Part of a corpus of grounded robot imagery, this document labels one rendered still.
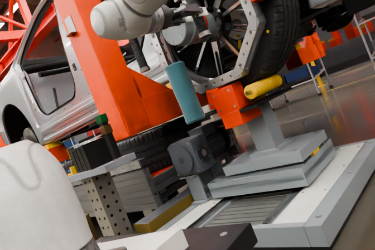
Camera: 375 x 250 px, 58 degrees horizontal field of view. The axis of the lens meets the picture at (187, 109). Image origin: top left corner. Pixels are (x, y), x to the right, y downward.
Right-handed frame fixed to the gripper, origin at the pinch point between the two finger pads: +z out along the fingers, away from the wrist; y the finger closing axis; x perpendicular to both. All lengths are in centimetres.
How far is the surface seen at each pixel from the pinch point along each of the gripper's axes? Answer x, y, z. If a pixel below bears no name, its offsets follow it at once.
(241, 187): -70, -28, 23
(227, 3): 15, -25, 66
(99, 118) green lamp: -18, -59, -12
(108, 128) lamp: -24, -58, -10
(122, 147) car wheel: -36, -101, 23
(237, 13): 7, -19, 61
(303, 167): -67, 3, 25
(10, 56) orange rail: 236, -707, 261
